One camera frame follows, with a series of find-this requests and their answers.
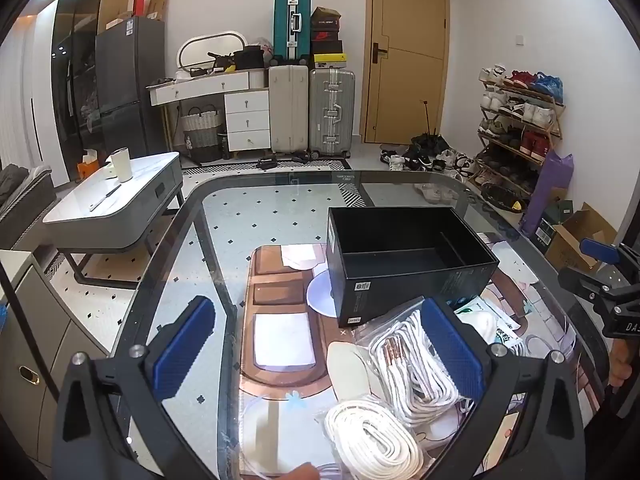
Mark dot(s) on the dark grey fridge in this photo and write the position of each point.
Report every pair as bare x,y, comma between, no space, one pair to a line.
130,85

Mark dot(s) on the yellow black shoe box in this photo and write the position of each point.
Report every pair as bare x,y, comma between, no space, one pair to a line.
329,61

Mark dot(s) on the white oval mirror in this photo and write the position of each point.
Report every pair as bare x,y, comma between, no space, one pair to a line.
200,47

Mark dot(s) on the wooden door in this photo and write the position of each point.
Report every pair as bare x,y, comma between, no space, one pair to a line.
405,50

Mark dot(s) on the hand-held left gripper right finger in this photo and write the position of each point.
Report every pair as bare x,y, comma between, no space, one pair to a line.
452,350

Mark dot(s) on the wooden shoe rack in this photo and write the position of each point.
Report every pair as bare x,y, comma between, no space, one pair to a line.
555,125

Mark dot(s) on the white grey coffee table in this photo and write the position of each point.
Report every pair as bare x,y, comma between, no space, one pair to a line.
140,180

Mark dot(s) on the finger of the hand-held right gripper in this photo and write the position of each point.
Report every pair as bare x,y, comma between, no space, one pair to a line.
582,285
600,251

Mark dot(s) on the red paper bag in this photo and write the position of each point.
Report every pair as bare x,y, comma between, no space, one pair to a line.
141,2

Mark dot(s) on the person's right hand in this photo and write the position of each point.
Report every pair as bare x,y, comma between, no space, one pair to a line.
620,367

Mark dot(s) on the purple fabric bag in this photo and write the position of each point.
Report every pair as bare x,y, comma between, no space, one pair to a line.
547,195

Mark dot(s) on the black white striped rug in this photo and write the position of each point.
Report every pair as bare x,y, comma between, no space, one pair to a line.
310,165

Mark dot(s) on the woven grey white basket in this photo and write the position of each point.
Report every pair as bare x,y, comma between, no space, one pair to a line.
201,135

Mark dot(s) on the teal suitcase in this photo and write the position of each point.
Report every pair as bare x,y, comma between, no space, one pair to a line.
292,25

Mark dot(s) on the plain black shoe box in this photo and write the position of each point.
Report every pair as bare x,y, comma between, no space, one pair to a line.
327,47

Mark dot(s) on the white curtain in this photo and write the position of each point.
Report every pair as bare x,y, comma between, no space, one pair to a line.
22,90

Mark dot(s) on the rows of assorted shoes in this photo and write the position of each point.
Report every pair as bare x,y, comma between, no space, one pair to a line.
520,110

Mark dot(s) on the grey sideboard cabinet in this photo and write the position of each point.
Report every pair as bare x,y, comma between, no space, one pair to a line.
30,340

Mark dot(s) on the black cardboard box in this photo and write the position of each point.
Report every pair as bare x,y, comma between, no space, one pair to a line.
400,240

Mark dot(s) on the dark green box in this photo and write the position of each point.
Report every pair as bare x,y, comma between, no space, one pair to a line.
550,220

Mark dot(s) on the dark bottle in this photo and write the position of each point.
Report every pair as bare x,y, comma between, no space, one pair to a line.
223,145

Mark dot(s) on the grey sofa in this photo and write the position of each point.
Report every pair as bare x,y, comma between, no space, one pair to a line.
25,205

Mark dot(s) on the black folded umbrella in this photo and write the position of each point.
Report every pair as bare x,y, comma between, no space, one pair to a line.
427,140

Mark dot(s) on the printed table mat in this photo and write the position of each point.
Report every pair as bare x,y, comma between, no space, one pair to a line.
280,305

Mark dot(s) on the heap of scattered shoes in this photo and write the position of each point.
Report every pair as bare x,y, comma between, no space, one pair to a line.
435,160

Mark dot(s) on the white face mask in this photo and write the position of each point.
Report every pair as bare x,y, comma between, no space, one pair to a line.
482,322

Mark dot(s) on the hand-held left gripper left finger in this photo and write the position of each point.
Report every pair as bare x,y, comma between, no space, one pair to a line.
184,347

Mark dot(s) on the black glass cabinet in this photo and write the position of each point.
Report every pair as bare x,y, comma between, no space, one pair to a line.
75,60

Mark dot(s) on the silver suitcase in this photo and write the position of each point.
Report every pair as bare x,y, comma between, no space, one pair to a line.
331,110

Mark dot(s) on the white cup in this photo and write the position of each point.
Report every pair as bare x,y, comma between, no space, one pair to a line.
121,165

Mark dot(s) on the white vanity desk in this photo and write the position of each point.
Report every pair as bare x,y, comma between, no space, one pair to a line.
245,120

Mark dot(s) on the slim silver pen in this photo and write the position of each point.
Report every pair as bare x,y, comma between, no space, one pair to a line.
105,197

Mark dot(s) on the cream suitcase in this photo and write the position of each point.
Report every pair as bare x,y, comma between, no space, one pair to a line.
289,110

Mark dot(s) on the flat brown cardboard box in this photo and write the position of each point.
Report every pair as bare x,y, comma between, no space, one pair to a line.
159,4

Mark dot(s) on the red black shoe box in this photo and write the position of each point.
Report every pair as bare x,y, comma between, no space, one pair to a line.
326,35

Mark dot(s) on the person's right forearm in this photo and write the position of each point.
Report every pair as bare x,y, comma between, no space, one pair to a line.
617,412

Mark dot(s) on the black handbag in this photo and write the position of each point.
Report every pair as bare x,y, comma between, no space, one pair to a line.
248,58

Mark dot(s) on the open cardboard box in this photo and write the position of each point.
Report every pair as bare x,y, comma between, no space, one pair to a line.
580,240

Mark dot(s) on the orange white paper bag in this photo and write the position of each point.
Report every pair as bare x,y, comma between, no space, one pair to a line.
89,165

